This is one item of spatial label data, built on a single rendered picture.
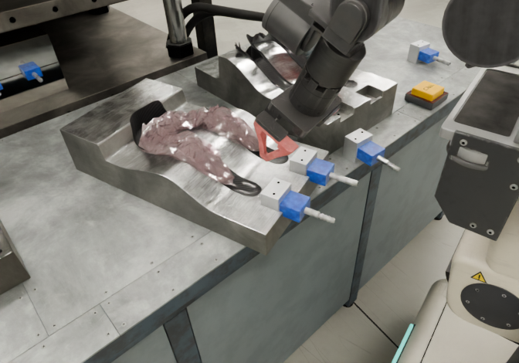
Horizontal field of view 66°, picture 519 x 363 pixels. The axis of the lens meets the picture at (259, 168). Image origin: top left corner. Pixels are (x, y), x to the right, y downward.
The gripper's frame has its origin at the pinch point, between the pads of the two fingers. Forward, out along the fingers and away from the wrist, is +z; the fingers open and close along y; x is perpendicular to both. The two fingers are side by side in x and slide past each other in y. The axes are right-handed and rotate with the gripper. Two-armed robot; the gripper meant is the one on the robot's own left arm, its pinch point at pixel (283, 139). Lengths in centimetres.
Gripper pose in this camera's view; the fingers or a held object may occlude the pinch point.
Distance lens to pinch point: 63.0
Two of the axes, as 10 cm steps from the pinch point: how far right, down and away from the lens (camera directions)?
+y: -6.0, 5.3, -6.1
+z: -3.2, 5.3, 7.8
